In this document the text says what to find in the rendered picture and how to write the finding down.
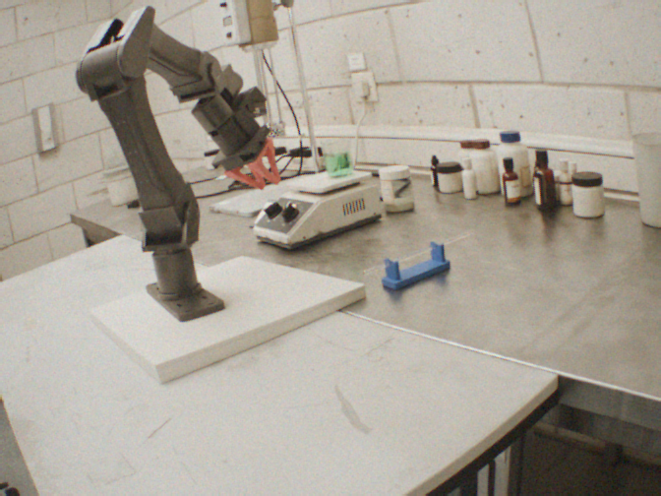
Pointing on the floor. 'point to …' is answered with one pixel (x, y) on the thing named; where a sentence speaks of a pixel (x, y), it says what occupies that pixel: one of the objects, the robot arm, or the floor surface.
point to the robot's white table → (253, 403)
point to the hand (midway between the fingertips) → (269, 181)
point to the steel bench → (493, 304)
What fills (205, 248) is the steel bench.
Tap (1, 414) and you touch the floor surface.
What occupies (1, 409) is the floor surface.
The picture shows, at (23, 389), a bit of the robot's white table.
